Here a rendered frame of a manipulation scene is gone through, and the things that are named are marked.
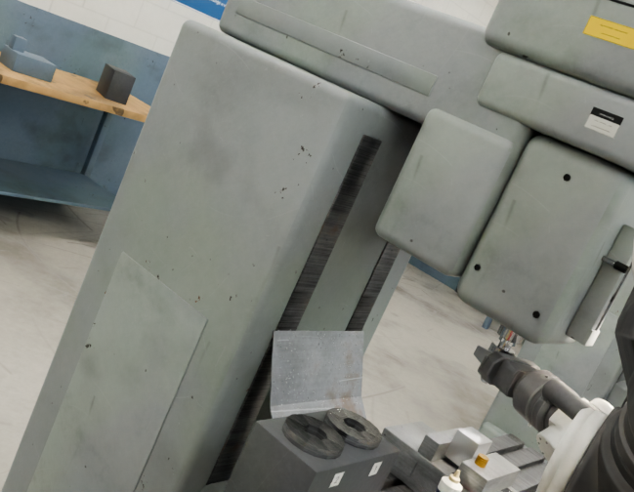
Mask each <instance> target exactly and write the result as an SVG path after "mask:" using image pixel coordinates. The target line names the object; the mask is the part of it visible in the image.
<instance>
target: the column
mask: <svg viewBox="0 0 634 492"><path fill-rule="evenodd" d="M421 127H422V124H420V123H418V122H415V121H413V120H411V119H409V118H407V117H405V116H402V115H400V114H398V113H396V112H394V111H392V110H390V109H388V108H386V107H384V106H382V105H380V104H377V103H375V102H372V101H370V100H368V99H365V98H363V97H361V96H359V95H357V94H355V93H352V92H350V91H348V90H346V89H344V88H342V87H339V86H337V85H335V84H333V83H331V82H329V81H326V80H324V79H322V78H320V77H318V76H316V75H313V74H311V73H310V72H308V71H306V70H304V69H301V68H299V67H297V66H295V65H293V64H291V63H288V62H286V61H283V60H281V59H279V58H276V57H274V56H272V55H270V54H268V53H266V52H263V51H261V50H259V49H257V48H255V47H253V46H250V45H248V44H246V43H244V42H242V41H240V40H237V39H235V38H233V37H231V36H229V35H227V34H225V33H223V32H220V31H218V30H216V29H213V28H211V27H209V26H207V25H204V24H202V23H200V22H197V21H195V20H187V21H185V22H184V23H183V25H182V28H181V30H180V33H179V35H178V38H177V41H176V43H175V46H174V48H173V51H172V53H171V56H170V59H169V61H168V63H167V65H166V68H165V71H164V73H163V76H162V78H161V81H160V83H159V86H158V89H157V91H156V94H155V96H154V99H153V101H152V104H151V107H150V109H149V112H148V116H147V118H146V121H145V124H144V126H143V129H142V131H141V133H140V135H139V138H138V141H137V143H136V146H135V148H134V151H133V154H132V156H131V159H130V161H129V164H128V166H127V169H126V172H125V174H124V177H123V179H122V182H121V184H120V187H119V190H118V191H117V194H116V196H115V199H114V201H113V204H112V207H111V209H110V212H109V214H108V217H107V220H106V224H105V226H104V229H103V231H102V234H101V237H100V239H99V242H98V244H97V247H96V249H95V252H94V255H93V257H92V260H91V262H90V264H89V266H88V269H87V272H86V274H85V277H84V279H83V282H82V284H81V287H80V290H79V292H78V295H77V297H76V300H75V303H74V305H73V308H72V310H71V313H70V315H69V318H68V321H67V323H66V325H65V327H64V330H63V334H62V337H61V339H60V342H59V344H58V347H57V349H56V352H55V355H54V357H53V360H52V362H51V365H50V368H49V370H48V373H47V375H46V378H45V380H44V383H43V386H42V388H41V391H40V392H39V395H38V397H37V400H36V403H35V405H34V408H33V410H32V413H31V415H30V418H29V421H28V423H27V426H26V428H25V431H24V434H23V436H22V439H21V443H20V445H19V448H18V451H17V453H16V456H15V458H14V461H13V462H12V465H11V468H10V470H9V473H8V475H7V478H6V480H5V483H4V486H3V488H2V491H1V492H200V491H201V490H202V488H203V487H204V486H205V485H209V484H211V483H215V482H220V481H225V480H228V479H230V477H231V475H232V472H233V470H234V467H235V465H236V463H237V461H238V459H239V456H240V454H241V452H242V450H243V448H244V446H245V443H246V441H247V439H248V437H249V435H250V432H251V431H252V429H253V427H254V425H255V423H256V422H257V421H261V420H268V419H271V418H272V415H271V410H270V391H271V371H272V350H273V331H278V330H279V331H364V336H363V355H364V354H365V352H366V350H367V347H368V345H369V343H370V341H371V339H372V337H373V335H374V333H375V331H376V329H377V327H378V324H379V322H380V320H381V318H382V316H383V314H384V312H385V310H386V308H387V306H388V304H389V302H390V300H391V298H392V296H393V294H394V292H395V290H396V288H397V286H398V284H399V282H400V279H401V277H402V274H403V272H404V270H405V268H406V266H407V264H408V262H409V260H410V257H411V255H409V254H408V253H406V252H405V251H404V250H402V249H400V248H399V247H397V246H395V245H393V244H392V243H390V242H388V241H387V240H385V239H383V238H382V237H380V236H379V235H378V234H377V232H376V229H375V227H376V224H377V222H378V219H379V217H380V215H381V213H382V211H383V209H384V207H385V204H386V202H387V200H388V198H389V196H390V194H391V191H392V189H393V187H394V185H395V183H396V181H397V179H398V176H399V174H400V172H401V170H402V167H403V164H404V162H405V160H406V158H407V156H408V154H409V153H410V150H411V148H412V146H413V144H414V142H415V140H416V137H417V135H418V133H419V131H420V129H421ZM290 329H291V330H290Z"/></svg>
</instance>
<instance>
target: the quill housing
mask: <svg viewBox="0 0 634 492"><path fill-rule="evenodd" d="M624 225H628V226H632V227H634V174H633V173H631V172H629V171H627V170H626V169H624V168H622V167H620V166H618V165H615V164H613V163H611V162H609V161H607V160H604V159H602V158H600V157H597V156H595V155H593V154H590V153H588V152H585V151H583V150H581V149H578V148H576V147H574V146H571V145H569V144H567V143H563V142H560V141H558V140H556V139H553V138H551V137H548V136H536V137H534V138H532V139H531V140H530V141H529V142H528V144H527V146H526V148H525V150H524V152H523V154H522V156H521V158H520V160H519V162H518V164H517V166H516V168H515V170H514V172H513V174H512V176H511V178H510V180H509V182H508V184H507V185H506V187H505V189H504V191H503V193H502V195H501V197H500V199H499V201H498V203H497V205H496V207H495V209H494V211H493V213H492V215H491V217H490V219H489V221H488V223H487V225H486V229H485V231H484V233H483V235H482V237H481V239H480V241H479V243H478V245H477V247H476V249H475V251H474V253H473V255H472V257H471V259H470V261H469V263H468V265H467V266H466V268H465V270H464V272H463V274H462V276H461V278H460V280H459V282H458V285H457V293H458V296H459V298H460V299H461V300H462V301H463V302H464V303H466V304H467V305H469V306H471V307H472V308H475V309H476V310H478V311H480V312H481V313H483V314H485V315H486V316H488V317H490V318H491V319H493V320H494V321H496V322H498V323H499V324H501V325H503V326H504V327H506V328H508V329H509V330H511V331H513V332H514V333H516V334H518V335H519V336H521V337H523V338H524V339H526V340H528V341H529V342H532V343H534V344H570V343H573V342H575V340H574V339H572V338H570V337H568V336H567V335H566V332H567V330H568V329H569V327H570V325H571V322H572V320H573V318H574V316H575V315H576V313H577V311H578V309H579V307H580V305H581V303H582V301H583V300H584V298H585V296H586V294H587V292H588V290H589V288H590V286H591V285H592V283H593V281H594V279H595V277H596V275H597V273H598V271H599V270H600V268H601V266H602V264H603V261H601V260H602V257H603V256H607V255H608V253H609V251H610V250H611V248H612V246H613V243H614V242H615V240H616V238H617V236H618V234H619V232H620V230H621V228H622V227H623V226H624Z"/></svg>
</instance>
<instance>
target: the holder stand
mask: <svg viewBox="0 0 634 492"><path fill-rule="evenodd" d="M399 454H400V450H399V449H398V448H397V447H395V446H394V445H393V444H392V443H390V442H389V441H388V440H386V439H385V438H384V437H382V434H381V432H380V431H379V429H377V428H376V427H375V426H374V425H373V424H372V423H371V422H370V421H368V420H366V419H365V418H364V417H363V416H361V415H359V414H357V413H354V412H352V411H349V410H347V409H345V408H331V409H329V410H324V411H318V412H312V413H306V414H292V415H290V416H286V417H280V418H273V419H268V420H261V421H257V422H256V423H255V425H254V427H253V429H252V431H251V432H250V435H249V437H248V439H247V441H246V443H245V446H244V448H243V450H242V452H241V454H240V456H239V459H238V461H237V463H236V465H235V467H234V470H233V472H232V475H231V477H230V480H229V482H228V484H227V486H226V488H225V491H224V492H380V491H381V489H382V487H383V485H384V483H385V481H386V479H387V477H388V475H389V473H390V471H391V469H392V467H393V465H394V463H395V461H396V459H397V457H398V456H399Z"/></svg>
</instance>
